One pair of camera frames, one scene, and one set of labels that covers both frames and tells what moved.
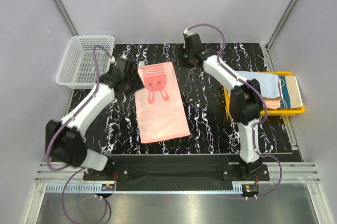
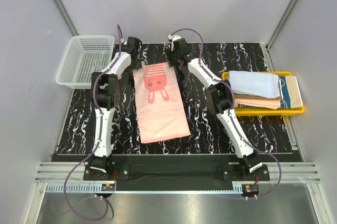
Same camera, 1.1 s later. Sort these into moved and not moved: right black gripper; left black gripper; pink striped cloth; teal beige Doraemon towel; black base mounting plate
Moved: right black gripper; left black gripper
Not moved: teal beige Doraemon towel; pink striped cloth; black base mounting plate
